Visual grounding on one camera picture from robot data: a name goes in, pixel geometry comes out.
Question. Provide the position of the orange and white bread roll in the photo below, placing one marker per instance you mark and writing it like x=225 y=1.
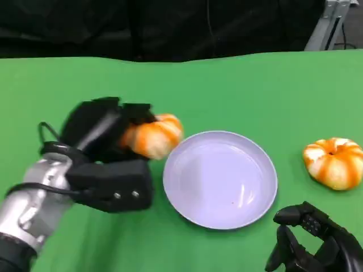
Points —
x=334 y=163
x=153 y=136

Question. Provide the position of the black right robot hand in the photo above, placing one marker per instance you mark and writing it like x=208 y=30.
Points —
x=314 y=243

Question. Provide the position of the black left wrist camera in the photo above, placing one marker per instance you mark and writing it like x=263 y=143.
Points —
x=113 y=184

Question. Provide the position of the lilac plate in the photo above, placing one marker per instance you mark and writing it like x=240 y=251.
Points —
x=220 y=180

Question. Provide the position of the black backdrop curtain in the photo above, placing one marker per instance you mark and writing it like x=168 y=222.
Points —
x=153 y=28

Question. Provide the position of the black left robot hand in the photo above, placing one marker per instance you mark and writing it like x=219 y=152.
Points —
x=96 y=129

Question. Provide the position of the grey metal frame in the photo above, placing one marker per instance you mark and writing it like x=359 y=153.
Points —
x=326 y=27

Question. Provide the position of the green cloth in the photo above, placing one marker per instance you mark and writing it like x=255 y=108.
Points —
x=198 y=93

